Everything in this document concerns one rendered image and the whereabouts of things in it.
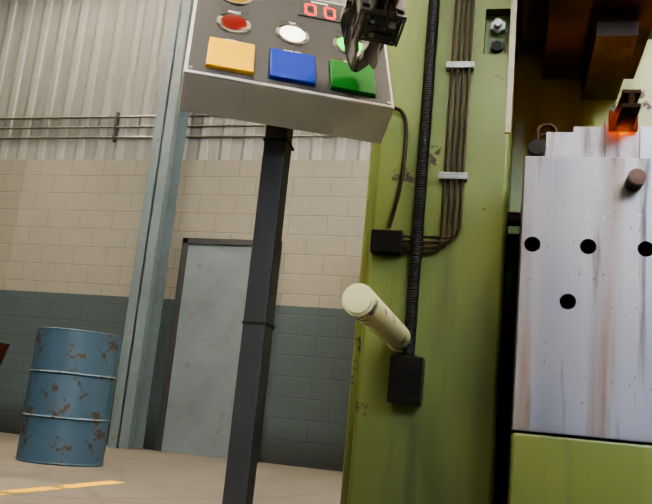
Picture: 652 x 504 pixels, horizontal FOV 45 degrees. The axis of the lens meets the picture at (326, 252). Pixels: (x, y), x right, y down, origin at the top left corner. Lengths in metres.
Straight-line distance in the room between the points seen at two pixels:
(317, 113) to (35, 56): 8.93
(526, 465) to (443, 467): 0.24
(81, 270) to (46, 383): 3.39
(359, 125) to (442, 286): 0.37
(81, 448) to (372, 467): 4.22
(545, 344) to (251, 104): 0.60
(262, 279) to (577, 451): 0.56
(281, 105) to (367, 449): 0.64
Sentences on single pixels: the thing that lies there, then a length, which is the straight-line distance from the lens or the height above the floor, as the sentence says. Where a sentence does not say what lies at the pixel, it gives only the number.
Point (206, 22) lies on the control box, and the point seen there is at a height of 1.08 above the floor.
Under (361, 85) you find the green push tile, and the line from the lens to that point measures 1.31.
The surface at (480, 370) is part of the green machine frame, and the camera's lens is 1.49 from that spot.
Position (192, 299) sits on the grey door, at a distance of 8.14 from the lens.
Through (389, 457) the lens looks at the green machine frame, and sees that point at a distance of 1.50.
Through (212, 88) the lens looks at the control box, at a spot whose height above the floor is 0.95.
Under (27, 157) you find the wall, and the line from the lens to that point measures 9.67.
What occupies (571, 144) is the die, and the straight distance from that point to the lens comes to 1.43.
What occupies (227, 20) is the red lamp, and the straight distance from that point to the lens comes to 1.39.
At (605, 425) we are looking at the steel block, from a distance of 1.29.
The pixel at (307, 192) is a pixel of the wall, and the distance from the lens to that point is 8.00.
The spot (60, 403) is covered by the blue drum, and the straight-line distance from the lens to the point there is 5.57.
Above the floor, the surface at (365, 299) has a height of 0.62.
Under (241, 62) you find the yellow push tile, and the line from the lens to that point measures 1.29.
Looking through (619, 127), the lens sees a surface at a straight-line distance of 1.43.
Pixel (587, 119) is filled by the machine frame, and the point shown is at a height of 1.20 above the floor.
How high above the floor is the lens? 0.46
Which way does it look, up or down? 12 degrees up
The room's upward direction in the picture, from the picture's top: 6 degrees clockwise
